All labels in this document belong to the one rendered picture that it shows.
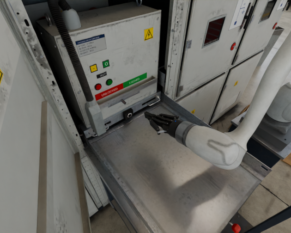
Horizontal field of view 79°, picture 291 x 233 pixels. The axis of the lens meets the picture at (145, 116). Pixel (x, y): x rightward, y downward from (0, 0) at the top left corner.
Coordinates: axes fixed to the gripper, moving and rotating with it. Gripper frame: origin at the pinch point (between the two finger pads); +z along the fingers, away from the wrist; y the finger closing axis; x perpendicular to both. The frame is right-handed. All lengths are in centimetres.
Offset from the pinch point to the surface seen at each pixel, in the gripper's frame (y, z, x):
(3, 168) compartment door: -48, -30, 26
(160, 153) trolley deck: -1.5, -3.6, -20.5
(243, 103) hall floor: 185, 47, -92
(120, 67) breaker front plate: -0.4, 15.0, 22.7
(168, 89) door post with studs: 30.7, 19.4, -2.3
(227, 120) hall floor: 137, 43, -94
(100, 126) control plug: -20.9, 10.6, 2.0
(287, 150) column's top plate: 63, -40, -44
